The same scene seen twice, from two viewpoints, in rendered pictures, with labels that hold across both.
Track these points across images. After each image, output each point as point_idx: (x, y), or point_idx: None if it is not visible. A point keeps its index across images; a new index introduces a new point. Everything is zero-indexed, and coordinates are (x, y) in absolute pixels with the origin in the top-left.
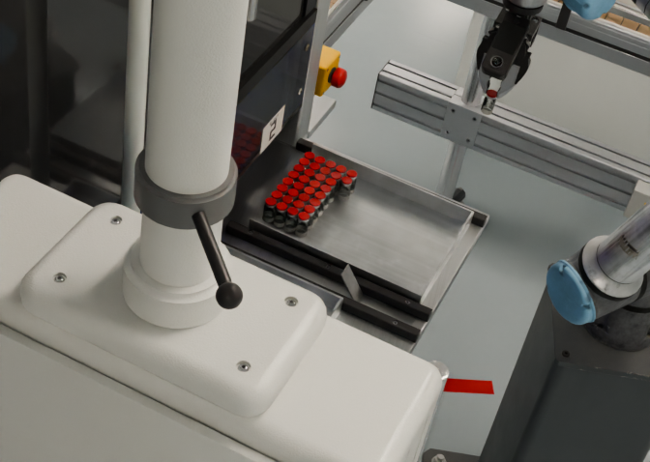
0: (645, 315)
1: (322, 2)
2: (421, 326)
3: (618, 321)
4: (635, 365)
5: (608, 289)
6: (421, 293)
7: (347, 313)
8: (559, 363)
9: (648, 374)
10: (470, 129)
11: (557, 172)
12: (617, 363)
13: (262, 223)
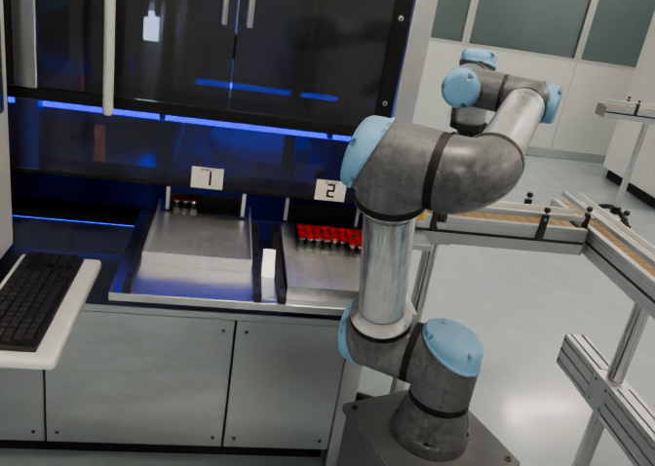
0: (420, 413)
1: None
2: (272, 302)
3: (403, 407)
4: (388, 452)
5: (354, 317)
6: (289, 285)
7: (251, 275)
8: (342, 408)
9: (388, 463)
10: (601, 400)
11: (645, 465)
12: (378, 441)
13: (282, 229)
